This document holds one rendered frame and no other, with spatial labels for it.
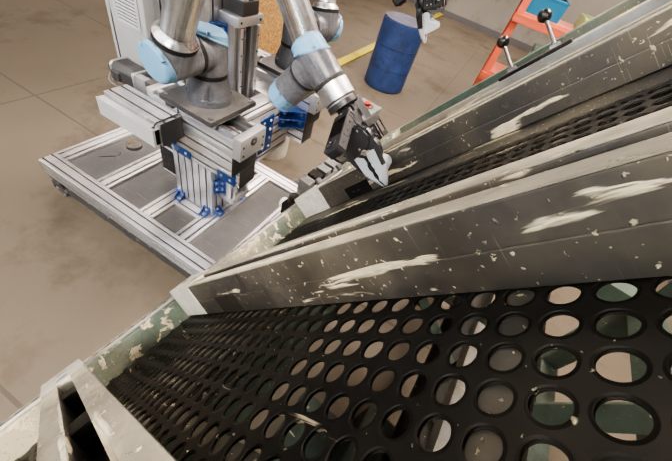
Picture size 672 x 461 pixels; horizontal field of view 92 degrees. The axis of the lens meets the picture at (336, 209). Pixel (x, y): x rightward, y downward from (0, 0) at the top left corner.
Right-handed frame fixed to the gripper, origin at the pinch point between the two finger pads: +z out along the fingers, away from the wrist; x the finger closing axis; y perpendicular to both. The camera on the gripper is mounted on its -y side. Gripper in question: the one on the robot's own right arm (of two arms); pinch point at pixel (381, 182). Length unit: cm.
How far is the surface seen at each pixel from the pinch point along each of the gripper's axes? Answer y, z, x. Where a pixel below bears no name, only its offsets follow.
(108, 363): -55, 0, 38
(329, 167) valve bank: 47, -6, 57
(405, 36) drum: 315, -75, 111
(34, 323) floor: -61, -16, 156
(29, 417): -68, -1, 38
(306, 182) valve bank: 31, -6, 57
